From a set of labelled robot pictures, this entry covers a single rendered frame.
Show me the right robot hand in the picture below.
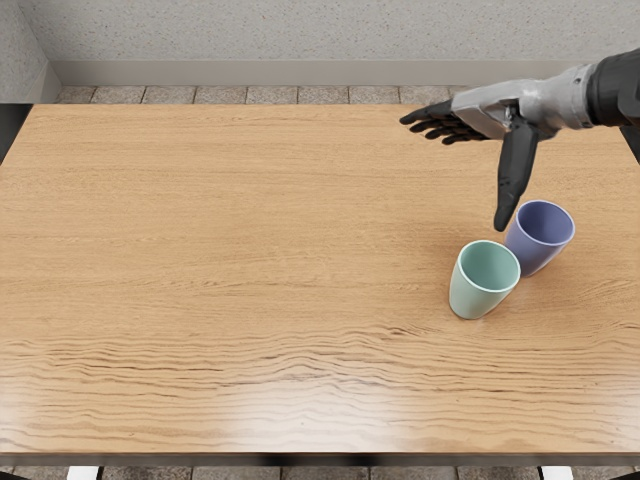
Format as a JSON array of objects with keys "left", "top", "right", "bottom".
[{"left": 399, "top": 64, "right": 599, "bottom": 233}]

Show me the purple cup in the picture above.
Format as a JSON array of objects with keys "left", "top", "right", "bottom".
[{"left": 503, "top": 200, "right": 576, "bottom": 279}]

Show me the mint green cup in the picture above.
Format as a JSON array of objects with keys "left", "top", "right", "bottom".
[{"left": 448, "top": 239, "right": 522, "bottom": 321}]

